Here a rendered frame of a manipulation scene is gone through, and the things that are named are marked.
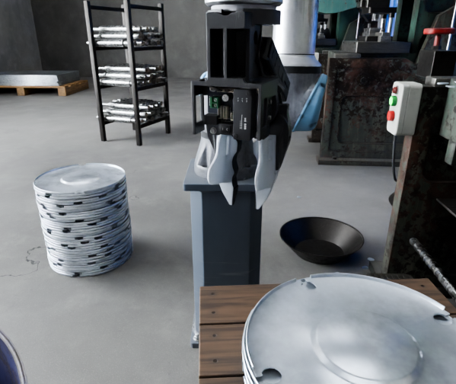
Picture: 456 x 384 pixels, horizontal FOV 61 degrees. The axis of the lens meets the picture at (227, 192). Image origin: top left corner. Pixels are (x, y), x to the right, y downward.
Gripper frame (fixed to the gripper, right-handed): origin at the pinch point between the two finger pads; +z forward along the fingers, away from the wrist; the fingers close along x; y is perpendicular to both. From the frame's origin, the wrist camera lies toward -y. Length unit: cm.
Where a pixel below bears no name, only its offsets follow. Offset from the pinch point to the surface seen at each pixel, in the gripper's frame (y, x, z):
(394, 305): -8.1, 19.3, 17.1
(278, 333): 2.9, 5.5, 17.1
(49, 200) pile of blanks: -41, -77, 29
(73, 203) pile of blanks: -43, -70, 30
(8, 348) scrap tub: 23.0, -15.0, 8.8
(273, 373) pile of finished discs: 8.6, 6.5, 17.9
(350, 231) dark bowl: -97, 10, 51
